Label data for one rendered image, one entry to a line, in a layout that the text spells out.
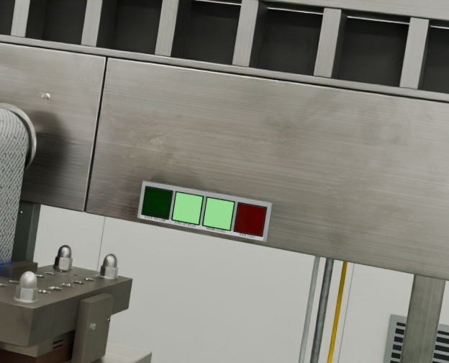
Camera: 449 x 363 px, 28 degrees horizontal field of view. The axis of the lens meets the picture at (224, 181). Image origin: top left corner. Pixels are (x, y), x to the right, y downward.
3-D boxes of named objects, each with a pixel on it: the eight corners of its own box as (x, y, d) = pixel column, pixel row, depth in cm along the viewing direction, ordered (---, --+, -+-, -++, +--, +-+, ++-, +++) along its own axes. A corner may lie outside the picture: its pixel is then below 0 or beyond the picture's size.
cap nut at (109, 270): (95, 276, 169) (98, 252, 168) (103, 274, 172) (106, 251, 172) (113, 280, 168) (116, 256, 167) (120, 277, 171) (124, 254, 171)
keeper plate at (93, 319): (70, 364, 151) (80, 299, 150) (95, 353, 160) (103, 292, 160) (83, 367, 150) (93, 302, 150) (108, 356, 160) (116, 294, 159)
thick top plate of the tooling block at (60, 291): (-66, 325, 139) (-60, 287, 139) (53, 292, 177) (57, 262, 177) (27, 348, 135) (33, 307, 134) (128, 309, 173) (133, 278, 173)
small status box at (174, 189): (137, 217, 168) (142, 181, 168) (137, 217, 169) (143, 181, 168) (265, 242, 161) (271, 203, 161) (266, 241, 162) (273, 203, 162)
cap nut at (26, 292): (8, 299, 138) (13, 270, 138) (20, 296, 141) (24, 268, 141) (30, 304, 137) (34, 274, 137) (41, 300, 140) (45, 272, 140)
